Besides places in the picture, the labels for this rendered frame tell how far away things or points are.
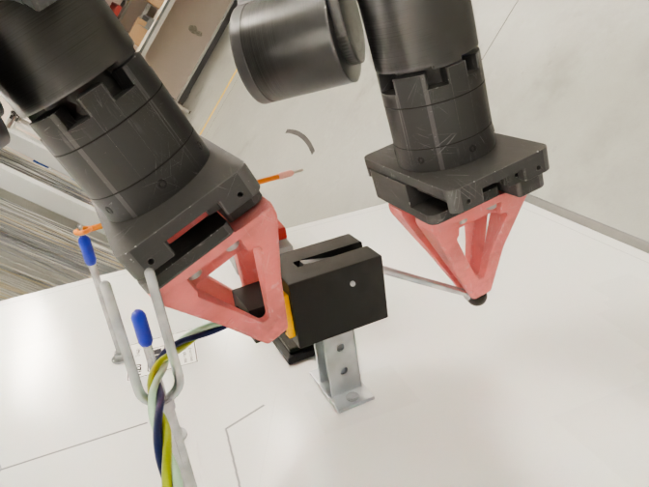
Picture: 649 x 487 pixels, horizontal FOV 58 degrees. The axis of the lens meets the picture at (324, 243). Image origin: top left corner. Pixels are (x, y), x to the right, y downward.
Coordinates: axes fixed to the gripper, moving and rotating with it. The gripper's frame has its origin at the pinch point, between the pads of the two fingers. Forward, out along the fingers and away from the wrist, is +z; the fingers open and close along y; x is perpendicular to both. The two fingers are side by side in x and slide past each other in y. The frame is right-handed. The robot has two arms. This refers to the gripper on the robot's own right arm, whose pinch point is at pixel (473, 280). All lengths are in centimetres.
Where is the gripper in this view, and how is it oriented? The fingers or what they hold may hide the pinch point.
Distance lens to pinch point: 39.6
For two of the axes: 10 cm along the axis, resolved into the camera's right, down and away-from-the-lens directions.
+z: 2.8, 8.6, 4.3
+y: 3.8, 3.1, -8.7
